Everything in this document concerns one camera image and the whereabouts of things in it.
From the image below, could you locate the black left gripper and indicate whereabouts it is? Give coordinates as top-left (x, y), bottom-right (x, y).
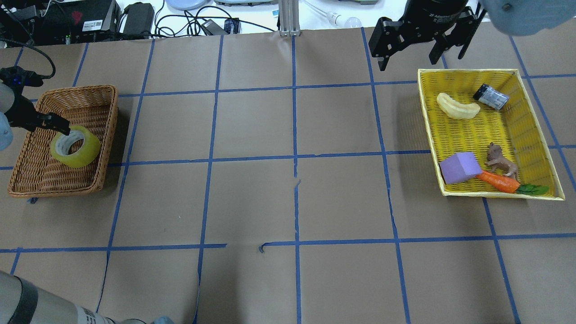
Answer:
top-left (4, 92), bottom-right (71, 136)

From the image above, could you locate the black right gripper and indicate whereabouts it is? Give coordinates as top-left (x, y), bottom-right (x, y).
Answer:
top-left (369, 0), bottom-right (487, 71)

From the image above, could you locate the yellow clear tape roll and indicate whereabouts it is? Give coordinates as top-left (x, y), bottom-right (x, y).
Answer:
top-left (50, 125), bottom-right (101, 168)

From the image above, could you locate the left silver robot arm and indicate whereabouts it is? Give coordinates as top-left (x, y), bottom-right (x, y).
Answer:
top-left (1, 272), bottom-right (143, 324)

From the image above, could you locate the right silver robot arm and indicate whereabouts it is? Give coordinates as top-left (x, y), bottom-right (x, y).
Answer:
top-left (368, 0), bottom-right (576, 71)

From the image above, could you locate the brown wicker basket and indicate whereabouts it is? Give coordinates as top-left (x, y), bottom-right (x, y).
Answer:
top-left (8, 85), bottom-right (119, 198)

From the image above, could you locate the pale banana toy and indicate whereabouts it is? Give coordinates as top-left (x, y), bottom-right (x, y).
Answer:
top-left (436, 93), bottom-right (481, 120)

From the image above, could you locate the black cylindrical can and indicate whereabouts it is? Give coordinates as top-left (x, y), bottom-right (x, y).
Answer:
top-left (472, 83), bottom-right (510, 111)

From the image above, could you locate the black computer box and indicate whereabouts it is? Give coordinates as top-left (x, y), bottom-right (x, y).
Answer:
top-left (31, 0), bottom-right (121, 45)

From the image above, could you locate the yellow woven basket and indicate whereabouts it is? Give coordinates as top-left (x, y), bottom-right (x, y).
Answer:
top-left (417, 68), bottom-right (565, 201)

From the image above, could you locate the black power adapter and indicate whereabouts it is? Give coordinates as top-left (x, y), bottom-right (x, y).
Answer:
top-left (122, 2), bottom-right (154, 39)

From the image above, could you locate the purple foam cube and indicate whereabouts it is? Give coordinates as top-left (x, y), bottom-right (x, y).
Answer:
top-left (439, 152), bottom-right (483, 185)

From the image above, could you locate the brown toy animal figure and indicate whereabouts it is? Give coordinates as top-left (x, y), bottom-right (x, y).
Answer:
top-left (484, 142), bottom-right (518, 180)

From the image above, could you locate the orange toy carrot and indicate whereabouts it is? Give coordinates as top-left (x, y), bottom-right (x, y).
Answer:
top-left (475, 170), bottom-right (549, 196)

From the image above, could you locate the blue plate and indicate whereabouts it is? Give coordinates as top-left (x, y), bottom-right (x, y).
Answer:
top-left (165, 0), bottom-right (210, 11)

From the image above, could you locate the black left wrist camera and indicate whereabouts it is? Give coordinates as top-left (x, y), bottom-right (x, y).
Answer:
top-left (0, 66), bottom-right (44, 87)

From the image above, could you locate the aluminium frame post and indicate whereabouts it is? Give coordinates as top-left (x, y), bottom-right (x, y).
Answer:
top-left (278, 0), bottom-right (301, 37)

